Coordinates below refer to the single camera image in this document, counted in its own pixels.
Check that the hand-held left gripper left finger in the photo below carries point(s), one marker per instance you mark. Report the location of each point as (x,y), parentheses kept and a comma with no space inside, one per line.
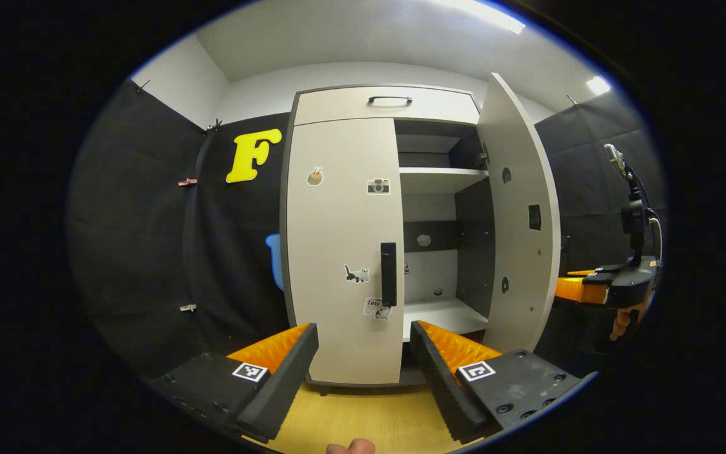
(281,391)

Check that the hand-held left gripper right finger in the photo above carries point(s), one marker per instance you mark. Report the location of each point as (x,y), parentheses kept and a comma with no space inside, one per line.
(445,391)

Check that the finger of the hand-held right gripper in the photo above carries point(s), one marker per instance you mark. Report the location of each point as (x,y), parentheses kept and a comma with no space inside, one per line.
(580,290)
(602,273)

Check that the beige cabinet door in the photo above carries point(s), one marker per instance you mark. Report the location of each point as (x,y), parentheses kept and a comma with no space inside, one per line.
(338,221)
(520,252)

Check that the beige double-door shoe cabinet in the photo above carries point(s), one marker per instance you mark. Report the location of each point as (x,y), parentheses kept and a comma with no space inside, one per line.
(338,104)

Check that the white cabinet shelf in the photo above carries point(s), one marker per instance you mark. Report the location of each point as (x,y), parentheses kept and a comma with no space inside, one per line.
(442,315)
(432,180)

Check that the metal door hinge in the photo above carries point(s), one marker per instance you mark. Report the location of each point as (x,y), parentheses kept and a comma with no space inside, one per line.
(483,156)

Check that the white clip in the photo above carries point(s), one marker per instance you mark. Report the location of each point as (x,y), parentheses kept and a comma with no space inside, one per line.
(188,308)

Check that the small ceiling light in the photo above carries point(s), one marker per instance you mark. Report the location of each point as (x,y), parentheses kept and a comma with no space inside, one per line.
(598,85)

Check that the black backdrop cloth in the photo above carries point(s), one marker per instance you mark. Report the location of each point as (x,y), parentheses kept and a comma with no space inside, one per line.
(142,221)

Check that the pink clip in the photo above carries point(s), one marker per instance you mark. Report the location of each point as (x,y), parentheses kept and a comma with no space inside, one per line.
(188,182)

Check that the long ceiling light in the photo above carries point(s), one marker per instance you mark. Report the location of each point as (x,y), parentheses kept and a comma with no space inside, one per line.
(483,14)

